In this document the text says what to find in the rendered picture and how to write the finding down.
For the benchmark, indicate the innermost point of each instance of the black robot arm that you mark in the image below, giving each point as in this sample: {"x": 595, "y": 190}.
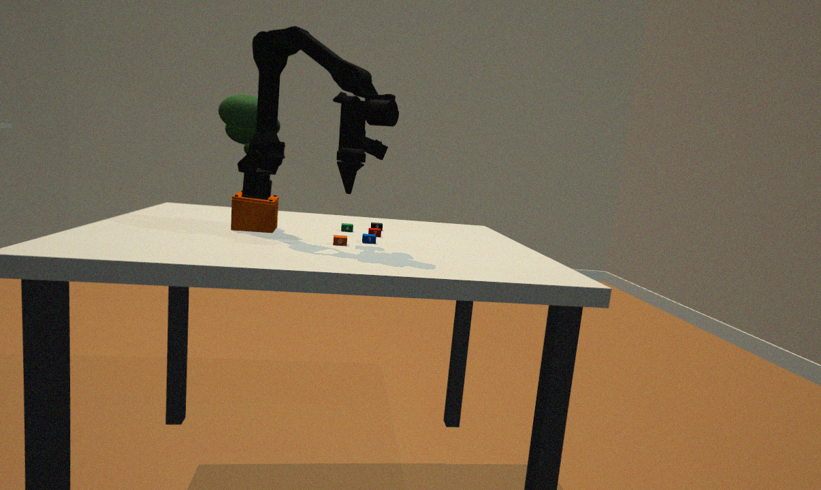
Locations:
{"x": 270, "y": 53}

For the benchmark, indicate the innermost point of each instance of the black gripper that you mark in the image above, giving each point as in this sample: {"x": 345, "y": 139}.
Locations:
{"x": 349, "y": 156}

